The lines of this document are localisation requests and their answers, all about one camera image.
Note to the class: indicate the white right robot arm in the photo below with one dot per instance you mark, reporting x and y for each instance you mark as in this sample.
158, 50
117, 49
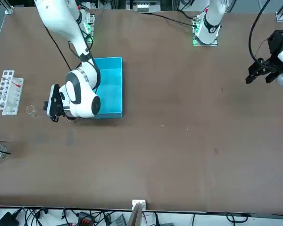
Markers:
61, 23

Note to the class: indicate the blue plastic bin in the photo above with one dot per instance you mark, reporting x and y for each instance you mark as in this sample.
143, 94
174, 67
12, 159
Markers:
110, 94

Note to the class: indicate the black power adapter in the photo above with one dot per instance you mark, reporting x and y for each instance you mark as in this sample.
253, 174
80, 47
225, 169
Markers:
4, 219

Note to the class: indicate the aluminium frame post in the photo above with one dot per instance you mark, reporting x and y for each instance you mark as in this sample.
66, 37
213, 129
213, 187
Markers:
9, 8
138, 216
281, 13

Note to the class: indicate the orange and black device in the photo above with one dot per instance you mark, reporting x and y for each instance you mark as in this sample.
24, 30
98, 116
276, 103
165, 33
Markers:
85, 220

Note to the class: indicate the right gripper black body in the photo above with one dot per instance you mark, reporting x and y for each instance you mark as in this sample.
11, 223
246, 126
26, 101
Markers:
55, 117

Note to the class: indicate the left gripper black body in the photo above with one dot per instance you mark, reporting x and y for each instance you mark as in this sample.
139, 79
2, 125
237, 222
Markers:
276, 42

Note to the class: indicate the small glass beaker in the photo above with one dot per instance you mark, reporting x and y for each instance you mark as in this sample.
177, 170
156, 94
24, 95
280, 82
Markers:
33, 113

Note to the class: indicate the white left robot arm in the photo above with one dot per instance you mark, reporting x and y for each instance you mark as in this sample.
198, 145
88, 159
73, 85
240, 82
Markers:
211, 23

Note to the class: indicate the white test tube rack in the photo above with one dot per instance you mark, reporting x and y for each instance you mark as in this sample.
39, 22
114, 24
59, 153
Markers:
16, 94

